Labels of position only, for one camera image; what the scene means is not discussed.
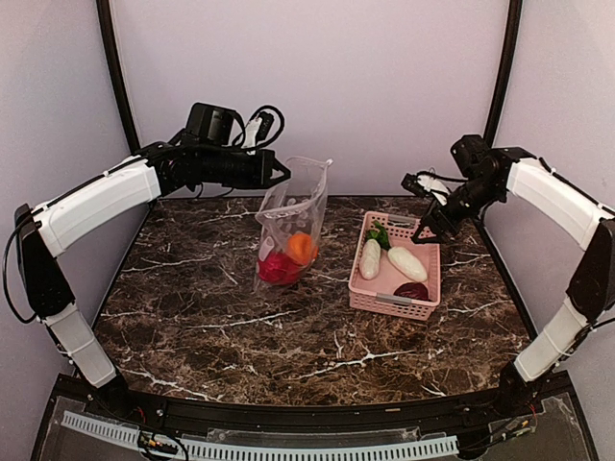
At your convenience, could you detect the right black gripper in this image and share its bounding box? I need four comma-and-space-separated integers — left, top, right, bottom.
412, 174, 504, 242

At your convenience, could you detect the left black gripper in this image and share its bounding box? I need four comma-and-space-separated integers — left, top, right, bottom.
202, 146, 292, 188

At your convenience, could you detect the white toy radish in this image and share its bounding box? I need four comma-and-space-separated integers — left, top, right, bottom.
359, 238, 381, 280
387, 247, 428, 282

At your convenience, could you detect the green toy leaf vegetable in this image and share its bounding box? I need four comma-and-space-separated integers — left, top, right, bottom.
365, 220, 391, 251

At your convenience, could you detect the clear zip top bag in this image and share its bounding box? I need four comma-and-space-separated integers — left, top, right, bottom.
254, 157, 333, 290

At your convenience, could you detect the dark red toy beet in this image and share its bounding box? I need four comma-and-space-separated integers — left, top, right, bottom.
393, 282, 430, 302

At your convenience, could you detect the orange toy tangerine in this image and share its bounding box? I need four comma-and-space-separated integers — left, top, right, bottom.
286, 232, 318, 266

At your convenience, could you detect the red toy apple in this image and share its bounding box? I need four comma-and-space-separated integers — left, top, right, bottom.
258, 252, 301, 285

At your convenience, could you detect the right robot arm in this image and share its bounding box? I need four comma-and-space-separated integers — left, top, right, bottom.
412, 134, 614, 417

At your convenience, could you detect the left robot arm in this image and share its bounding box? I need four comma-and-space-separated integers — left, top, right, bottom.
6, 103, 291, 419

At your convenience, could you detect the pink plastic basket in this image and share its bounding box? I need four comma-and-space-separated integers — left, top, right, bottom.
348, 211, 441, 321

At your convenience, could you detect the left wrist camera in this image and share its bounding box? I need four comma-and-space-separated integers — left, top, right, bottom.
231, 105, 285, 154

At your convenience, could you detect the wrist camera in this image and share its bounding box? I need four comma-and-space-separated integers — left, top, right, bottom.
401, 173, 451, 205
231, 105, 285, 154

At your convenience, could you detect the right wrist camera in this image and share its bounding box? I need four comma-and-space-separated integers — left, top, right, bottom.
401, 173, 451, 205

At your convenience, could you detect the black front rail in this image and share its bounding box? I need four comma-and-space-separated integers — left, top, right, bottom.
51, 372, 571, 435

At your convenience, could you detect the left black frame post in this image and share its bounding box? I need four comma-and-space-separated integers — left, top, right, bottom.
95, 0, 140, 153

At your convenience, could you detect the black frame post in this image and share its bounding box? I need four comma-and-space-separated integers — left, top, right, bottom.
483, 0, 523, 147
95, 0, 140, 153

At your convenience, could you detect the right black frame post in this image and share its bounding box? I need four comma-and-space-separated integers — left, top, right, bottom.
483, 0, 523, 147

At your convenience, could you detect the white slotted cable duct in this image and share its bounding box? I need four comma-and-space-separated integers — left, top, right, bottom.
61, 410, 460, 461

